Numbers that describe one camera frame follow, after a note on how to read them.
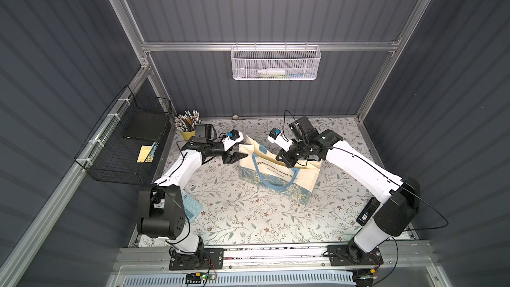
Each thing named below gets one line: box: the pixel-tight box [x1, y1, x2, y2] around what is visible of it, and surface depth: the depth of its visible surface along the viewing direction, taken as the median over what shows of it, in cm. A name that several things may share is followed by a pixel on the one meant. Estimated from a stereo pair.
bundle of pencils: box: [173, 109, 201, 133], surface depth 100 cm
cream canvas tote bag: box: [239, 134, 323, 206], surface depth 83 cm
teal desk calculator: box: [181, 190, 204, 223], surface depth 86 cm
